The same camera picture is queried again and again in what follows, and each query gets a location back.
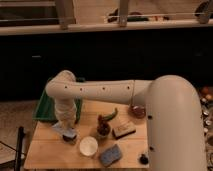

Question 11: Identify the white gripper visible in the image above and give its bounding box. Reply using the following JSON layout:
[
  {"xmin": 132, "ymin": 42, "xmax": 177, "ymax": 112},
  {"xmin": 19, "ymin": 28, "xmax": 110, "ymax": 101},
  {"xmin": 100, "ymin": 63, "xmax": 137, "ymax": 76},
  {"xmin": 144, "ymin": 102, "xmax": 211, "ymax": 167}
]
[{"xmin": 54, "ymin": 99, "xmax": 77, "ymax": 129}]

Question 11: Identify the light blue towel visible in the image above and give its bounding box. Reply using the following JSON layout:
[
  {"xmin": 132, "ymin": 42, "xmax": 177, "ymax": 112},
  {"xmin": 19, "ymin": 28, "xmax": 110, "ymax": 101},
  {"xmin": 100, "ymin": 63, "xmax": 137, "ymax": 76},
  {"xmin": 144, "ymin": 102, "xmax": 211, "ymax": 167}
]
[{"xmin": 52, "ymin": 122, "xmax": 77, "ymax": 138}]

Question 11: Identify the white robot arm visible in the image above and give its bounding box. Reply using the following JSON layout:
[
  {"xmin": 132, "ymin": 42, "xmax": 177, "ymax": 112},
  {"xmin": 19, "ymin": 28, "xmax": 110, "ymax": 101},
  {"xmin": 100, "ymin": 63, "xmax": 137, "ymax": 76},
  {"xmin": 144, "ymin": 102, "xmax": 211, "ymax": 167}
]
[{"xmin": 45, "ymin": 75, "xmax": 207, "ymax": 171}]

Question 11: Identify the metal cup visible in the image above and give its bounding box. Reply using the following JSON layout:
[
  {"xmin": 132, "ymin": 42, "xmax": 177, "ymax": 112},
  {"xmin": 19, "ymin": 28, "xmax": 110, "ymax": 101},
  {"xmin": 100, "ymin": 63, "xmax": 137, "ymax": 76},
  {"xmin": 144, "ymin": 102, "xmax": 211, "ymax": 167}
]
[{"xmin": 62, "ymin": 135, "xmax": 77, "ymax": 144}]

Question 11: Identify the small dark cup with fruit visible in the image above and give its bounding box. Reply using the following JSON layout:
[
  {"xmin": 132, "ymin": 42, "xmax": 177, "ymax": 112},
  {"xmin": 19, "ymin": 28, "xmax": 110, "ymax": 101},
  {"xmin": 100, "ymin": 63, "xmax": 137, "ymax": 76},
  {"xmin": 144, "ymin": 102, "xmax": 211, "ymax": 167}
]
[{"xmin": 97, "ymin": 115, "xmax": 111, "ymax": 138}]

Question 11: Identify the green plastic tray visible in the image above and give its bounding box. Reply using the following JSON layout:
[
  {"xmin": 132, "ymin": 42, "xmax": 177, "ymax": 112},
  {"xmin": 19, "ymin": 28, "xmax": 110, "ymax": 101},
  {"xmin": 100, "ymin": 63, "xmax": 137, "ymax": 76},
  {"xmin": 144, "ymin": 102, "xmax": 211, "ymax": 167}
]
[{"xmin": 33, "ymin": 77, "xmax": 85, "ymax": 123}]

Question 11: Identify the green pepper toy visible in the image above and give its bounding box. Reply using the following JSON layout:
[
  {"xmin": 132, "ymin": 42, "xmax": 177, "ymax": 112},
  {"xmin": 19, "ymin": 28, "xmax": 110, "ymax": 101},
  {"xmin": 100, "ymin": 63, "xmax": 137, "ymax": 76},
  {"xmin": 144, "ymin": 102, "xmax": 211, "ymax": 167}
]
[{"xmin": 99, "ymin": 108, "xmax": 118, "ymax": 121}]

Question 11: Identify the white round bowl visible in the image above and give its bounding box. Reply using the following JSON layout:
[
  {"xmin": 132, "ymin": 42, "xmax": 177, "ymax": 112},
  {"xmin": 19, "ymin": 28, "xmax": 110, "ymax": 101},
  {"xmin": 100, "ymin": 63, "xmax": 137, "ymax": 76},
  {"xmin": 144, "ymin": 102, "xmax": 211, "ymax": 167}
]
[{"xmin": 79, "ymin": 136, "xmax": 98, "ymax": 157}]

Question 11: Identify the black stand left of table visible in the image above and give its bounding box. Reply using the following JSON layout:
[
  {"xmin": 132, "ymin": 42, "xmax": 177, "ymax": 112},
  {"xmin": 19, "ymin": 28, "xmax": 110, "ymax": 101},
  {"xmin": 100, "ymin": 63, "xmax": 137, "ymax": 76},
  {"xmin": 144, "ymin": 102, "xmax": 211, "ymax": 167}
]
[{"xmin": 14, "ymin": 126, "xmax": 25, "ymax": 171}]

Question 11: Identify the brown rectangular sponge block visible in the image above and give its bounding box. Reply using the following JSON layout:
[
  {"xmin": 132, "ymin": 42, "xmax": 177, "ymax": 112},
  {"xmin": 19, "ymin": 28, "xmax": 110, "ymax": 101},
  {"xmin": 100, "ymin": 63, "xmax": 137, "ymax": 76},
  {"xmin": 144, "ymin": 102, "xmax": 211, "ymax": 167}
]
[{"xmin": 112, "ymin": 121, "xmax": 136, "ymax": 139}]

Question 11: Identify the blue sponge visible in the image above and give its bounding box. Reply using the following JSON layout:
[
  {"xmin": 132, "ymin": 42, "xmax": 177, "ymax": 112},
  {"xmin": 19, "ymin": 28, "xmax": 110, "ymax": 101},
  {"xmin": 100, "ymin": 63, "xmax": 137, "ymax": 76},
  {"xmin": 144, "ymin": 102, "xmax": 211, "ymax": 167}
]
[{"xmin": 99, "ymin": 144, "xmax": 122, "ymax": 167}]

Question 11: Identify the dark red bowl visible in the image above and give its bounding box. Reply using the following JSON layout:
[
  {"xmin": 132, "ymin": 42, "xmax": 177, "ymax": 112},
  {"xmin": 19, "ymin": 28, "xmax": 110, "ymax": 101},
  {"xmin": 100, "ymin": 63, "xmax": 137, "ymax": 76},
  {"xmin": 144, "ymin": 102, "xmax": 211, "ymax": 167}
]
[{"xmin": 130, "ymin": 106, "xmax": 146, "ymax": 119}]

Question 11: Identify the dish brush with white handle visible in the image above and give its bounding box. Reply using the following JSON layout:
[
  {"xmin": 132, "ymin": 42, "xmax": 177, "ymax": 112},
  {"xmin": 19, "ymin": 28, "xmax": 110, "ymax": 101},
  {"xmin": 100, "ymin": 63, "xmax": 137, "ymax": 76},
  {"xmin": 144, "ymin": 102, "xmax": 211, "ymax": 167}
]
[{"xmin": 139, "ymin": 154, "xmax": 149, "ymax": 165}]

